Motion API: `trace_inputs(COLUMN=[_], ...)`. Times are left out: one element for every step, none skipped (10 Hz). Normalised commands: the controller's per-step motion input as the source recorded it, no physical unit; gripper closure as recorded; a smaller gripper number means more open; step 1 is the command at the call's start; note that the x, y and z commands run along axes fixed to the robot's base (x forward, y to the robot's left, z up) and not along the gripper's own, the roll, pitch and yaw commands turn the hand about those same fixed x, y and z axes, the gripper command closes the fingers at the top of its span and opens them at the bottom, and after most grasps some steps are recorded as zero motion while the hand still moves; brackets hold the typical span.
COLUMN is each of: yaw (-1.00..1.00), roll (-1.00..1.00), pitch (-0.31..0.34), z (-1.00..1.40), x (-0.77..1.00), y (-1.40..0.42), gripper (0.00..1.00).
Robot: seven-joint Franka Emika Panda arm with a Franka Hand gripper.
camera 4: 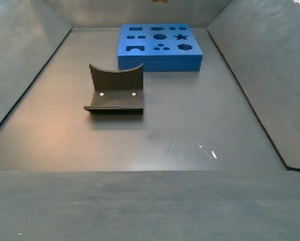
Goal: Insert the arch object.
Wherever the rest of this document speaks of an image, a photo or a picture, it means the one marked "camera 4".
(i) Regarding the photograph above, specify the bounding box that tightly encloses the black curved holder stand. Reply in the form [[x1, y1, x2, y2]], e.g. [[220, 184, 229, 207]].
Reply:
[[84, 65, 144, 113]]

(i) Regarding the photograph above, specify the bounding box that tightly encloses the blue shape sorter block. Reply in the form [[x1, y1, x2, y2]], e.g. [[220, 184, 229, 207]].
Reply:
[[117, 24, 203, 72]]

